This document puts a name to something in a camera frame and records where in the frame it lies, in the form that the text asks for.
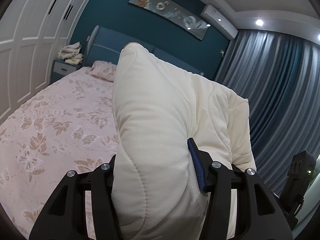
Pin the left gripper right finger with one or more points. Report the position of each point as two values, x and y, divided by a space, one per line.
258 215

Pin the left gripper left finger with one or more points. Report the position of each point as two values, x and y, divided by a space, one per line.
64 216

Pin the cream quilted jacket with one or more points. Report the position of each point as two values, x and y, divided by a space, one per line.
157 107

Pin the pile of cream clothes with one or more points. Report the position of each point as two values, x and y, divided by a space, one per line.
70 54

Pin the pink floral bed cover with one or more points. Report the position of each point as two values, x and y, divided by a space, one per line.
67 126

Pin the blue grey curtain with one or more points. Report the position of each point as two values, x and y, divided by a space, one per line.
279 76

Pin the blue bedside table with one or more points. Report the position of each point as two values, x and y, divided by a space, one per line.
61 69

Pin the left pink floral pillow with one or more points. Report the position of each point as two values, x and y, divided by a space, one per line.
103 70

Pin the blue upholstered headboard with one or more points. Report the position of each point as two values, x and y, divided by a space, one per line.
106 45

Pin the ceiling spotlight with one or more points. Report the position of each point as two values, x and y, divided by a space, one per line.
259 22

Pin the white air conditioner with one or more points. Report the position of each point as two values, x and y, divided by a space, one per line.
222 24

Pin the white wardrobe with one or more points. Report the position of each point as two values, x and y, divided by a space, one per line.
32 34

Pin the long wall painting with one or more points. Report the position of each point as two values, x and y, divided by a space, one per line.
175 14

